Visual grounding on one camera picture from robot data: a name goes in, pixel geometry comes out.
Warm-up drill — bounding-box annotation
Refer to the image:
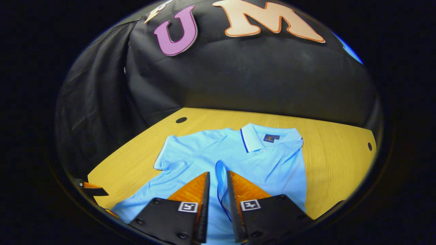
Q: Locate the black backdrop cloth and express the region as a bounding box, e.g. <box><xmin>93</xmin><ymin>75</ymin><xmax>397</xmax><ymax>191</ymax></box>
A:
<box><xmin>56</xmin><ymin>0</ymin><xmax>384</xmax><ymax>181</ymax></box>

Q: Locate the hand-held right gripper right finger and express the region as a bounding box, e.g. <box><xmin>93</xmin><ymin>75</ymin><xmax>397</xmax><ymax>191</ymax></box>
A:
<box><xmin>227</xmin><ymin>170</ymin><xmax>312</xmax><ymax>244</ymax></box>

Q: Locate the light blue T-shirt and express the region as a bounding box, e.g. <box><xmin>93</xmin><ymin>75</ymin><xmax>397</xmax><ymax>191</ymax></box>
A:
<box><xmin>112</xmin><ymin>123</ymin><xmax>308</xmax><ymax>245</ymax></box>

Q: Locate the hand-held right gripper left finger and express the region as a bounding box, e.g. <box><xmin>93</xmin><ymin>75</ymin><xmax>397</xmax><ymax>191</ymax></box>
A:
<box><xmin>129</xmin><ymin>171</ymin><xmax>211</xmax><ymax>244</ymax></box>

